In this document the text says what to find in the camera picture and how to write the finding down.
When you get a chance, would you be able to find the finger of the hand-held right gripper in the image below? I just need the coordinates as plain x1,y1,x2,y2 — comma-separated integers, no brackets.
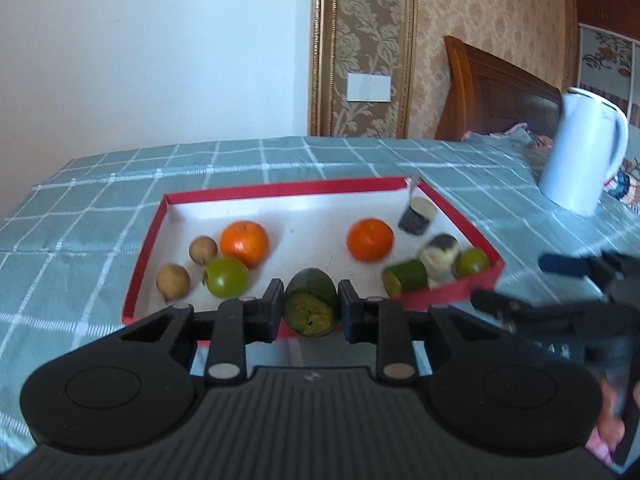
470,287,542,333
538,253,608,279

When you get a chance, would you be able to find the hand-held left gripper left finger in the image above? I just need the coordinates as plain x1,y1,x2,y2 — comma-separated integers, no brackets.
117,278,286,387

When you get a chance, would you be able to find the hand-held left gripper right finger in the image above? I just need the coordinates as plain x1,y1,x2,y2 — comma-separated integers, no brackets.
337,278,506,387

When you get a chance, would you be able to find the green cucumber end piece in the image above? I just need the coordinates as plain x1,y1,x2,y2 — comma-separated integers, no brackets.
283,267,342,337

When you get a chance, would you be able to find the green tomato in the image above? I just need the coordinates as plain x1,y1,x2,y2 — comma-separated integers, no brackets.
452,247,490,281
202,257,250,298

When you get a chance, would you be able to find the green cucumber cylinder piece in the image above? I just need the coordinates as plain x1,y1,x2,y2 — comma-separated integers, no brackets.
382,259,429,297

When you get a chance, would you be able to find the orange tangerine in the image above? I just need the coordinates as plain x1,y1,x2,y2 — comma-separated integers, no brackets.
220,221,270,268
347,218,394,262

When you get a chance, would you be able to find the dark-skinned yam slice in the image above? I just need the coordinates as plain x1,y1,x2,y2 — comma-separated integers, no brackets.
419,233,460,282

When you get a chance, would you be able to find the red cardboard box lid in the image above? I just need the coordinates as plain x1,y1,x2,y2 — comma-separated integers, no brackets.
121,176,506,343

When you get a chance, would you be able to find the colourful printed cloth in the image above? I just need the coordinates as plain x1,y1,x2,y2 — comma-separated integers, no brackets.
602,157,640,218

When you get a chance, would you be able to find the white electric kettle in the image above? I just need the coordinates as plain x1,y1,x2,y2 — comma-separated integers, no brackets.
537,87,630,217

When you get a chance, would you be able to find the grey pink bedding cloth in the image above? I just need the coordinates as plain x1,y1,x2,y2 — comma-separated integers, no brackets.
460,122,556,157

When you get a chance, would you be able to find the wooden headboard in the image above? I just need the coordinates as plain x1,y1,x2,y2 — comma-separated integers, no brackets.
434,36,563,142

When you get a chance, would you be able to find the green checked bedsheet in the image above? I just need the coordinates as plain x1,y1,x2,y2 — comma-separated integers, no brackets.
0,135,640,461

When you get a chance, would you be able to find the wooden wardrobe with floral panel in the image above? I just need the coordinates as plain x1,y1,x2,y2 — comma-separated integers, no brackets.
574,0,640,128

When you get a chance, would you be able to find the white wall switch plate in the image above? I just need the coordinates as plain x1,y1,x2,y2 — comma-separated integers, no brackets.
347,74,371,102
369,75,392,103

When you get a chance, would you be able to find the gold wall moulding frame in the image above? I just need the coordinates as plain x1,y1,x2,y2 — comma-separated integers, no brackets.
306,0,418,138

